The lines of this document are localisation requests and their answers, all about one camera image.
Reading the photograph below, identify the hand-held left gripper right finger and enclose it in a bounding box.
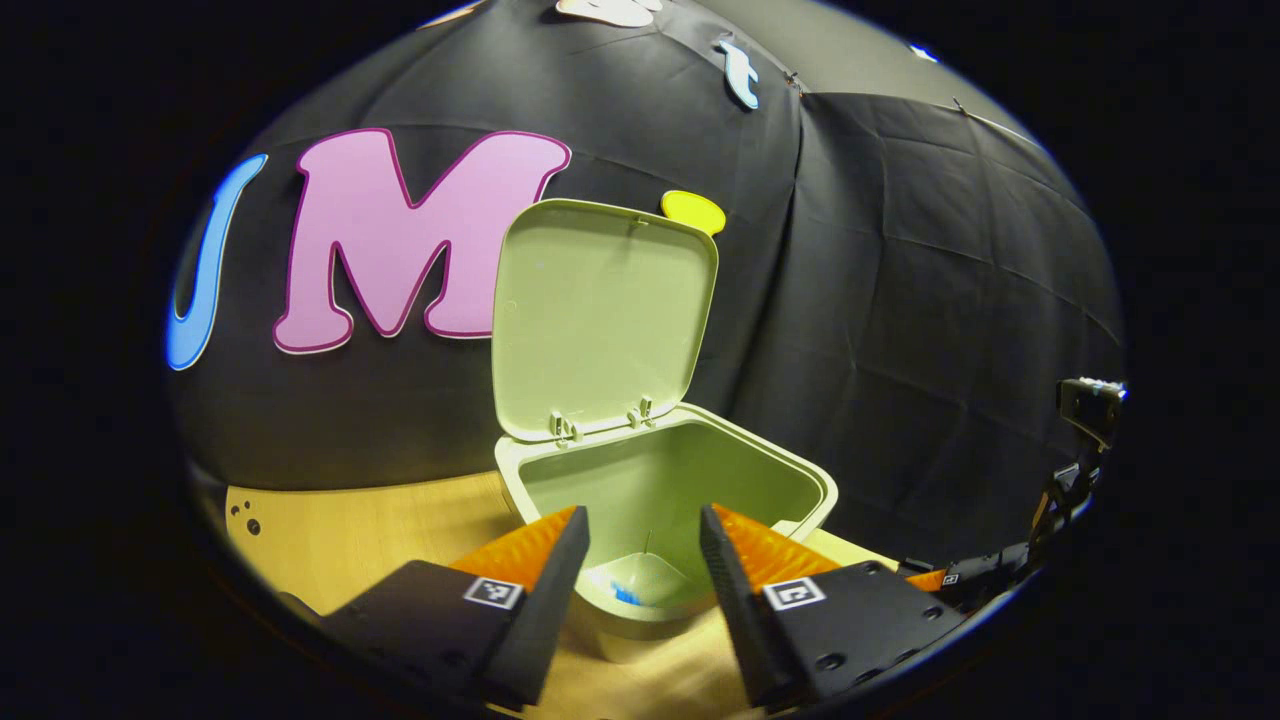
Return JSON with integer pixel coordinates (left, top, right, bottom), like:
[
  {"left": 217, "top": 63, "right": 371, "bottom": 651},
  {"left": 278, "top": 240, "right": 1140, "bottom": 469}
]
[{"left": 698, "top": 503, "right": 971, "bottom": 713}]

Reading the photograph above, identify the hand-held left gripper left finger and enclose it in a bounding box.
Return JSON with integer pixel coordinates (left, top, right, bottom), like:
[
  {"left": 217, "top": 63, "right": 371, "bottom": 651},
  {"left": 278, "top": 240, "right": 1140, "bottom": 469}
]
[{"left": 320, "top": 505, "right": 591, "bottom": 713}]

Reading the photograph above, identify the pale green desktop garbage bin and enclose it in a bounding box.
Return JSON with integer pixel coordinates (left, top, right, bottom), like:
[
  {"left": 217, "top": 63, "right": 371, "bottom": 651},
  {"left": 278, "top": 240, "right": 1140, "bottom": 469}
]
[{"left": 490, "top": 198, "right": 839, "bottom": 663}]

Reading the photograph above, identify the wooden desktop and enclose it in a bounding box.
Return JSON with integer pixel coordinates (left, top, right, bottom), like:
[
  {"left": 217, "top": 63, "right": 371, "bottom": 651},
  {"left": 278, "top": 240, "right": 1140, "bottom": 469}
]
[{"left": 222, "top": 470, "right": 901, "bottom": 720}]

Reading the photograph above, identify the black backdrop cloth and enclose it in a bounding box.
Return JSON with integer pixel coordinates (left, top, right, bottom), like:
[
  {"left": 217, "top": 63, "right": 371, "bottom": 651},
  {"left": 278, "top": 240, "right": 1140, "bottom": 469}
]
[{"left": 165, "top": 0, "right": 1126, "bottom": 591}]

